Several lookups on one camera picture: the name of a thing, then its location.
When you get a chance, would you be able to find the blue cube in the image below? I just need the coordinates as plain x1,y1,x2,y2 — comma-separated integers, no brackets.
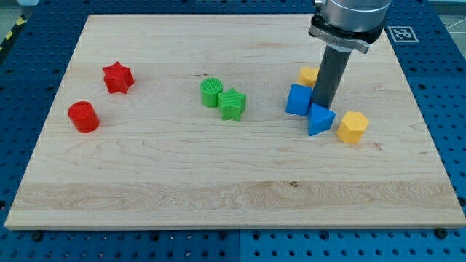
285,84,313,116

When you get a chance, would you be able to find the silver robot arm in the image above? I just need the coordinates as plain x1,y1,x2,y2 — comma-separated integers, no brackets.
309,0,391,54

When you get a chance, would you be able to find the green star block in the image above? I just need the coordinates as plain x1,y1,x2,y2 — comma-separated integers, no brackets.
218,88,246,121

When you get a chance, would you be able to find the red star block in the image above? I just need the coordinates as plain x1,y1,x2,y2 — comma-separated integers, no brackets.
103,61,134,94

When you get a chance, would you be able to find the green cylinder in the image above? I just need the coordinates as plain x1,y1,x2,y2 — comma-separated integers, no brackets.
200,77,223,108

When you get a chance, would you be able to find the wooden board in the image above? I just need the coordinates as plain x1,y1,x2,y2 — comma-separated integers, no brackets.
6,15,465,230

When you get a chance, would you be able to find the blue triangular prism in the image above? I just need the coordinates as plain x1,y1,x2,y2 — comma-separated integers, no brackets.
308,103,336,136

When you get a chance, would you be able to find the yellow block behind rod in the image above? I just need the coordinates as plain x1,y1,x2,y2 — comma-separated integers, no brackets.
297,66,319,87

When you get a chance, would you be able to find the yellow hexagonal block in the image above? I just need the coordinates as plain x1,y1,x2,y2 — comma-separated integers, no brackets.
336,111,369,143

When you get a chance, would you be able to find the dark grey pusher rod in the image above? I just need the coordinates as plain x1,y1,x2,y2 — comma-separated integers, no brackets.
311,45,351,109

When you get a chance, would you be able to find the red cylinder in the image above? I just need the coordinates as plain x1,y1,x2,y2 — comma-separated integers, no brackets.
68,101,100,133

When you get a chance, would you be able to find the white fiducial marker tag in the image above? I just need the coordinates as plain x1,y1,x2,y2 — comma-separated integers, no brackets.
387,25,419,43

